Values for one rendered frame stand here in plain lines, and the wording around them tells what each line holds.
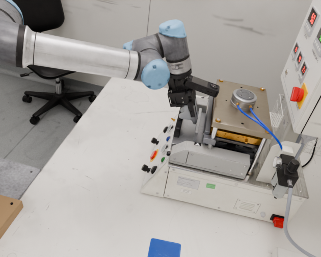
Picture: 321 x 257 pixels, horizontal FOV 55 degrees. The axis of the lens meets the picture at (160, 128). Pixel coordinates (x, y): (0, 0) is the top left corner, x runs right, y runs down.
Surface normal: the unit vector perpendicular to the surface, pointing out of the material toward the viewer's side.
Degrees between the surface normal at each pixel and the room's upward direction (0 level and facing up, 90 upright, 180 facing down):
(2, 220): 4
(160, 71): 86
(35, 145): 0
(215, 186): 90
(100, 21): 90
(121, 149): 0
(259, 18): 90
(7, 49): 75
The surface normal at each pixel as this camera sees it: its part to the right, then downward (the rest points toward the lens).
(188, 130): 0.12, -0.77
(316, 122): -0.19, 0.60
